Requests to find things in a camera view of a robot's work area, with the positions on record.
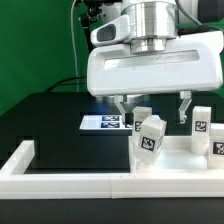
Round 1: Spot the grey cable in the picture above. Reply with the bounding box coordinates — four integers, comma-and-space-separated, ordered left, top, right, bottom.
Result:
70, 0, 81, 92

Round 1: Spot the black cable on table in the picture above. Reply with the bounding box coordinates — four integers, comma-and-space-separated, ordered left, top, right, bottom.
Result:
43, 75, 88, 94

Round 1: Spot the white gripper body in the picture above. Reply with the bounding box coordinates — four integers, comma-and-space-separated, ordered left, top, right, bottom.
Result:
87, 31, 224, 96

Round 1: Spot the white square tabletop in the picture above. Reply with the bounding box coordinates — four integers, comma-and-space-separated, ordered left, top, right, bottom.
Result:
129, 136, 224, 173

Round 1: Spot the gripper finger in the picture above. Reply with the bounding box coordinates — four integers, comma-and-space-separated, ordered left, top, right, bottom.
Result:
178, 91, 192, 124
114, 95, 133, 125

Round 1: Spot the white marker plate with tags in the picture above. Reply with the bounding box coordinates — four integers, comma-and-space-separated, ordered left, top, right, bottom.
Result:
80, 115, 132, 130

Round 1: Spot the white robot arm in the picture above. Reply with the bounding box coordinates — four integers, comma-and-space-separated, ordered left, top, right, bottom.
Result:
87, 0, 224, 122

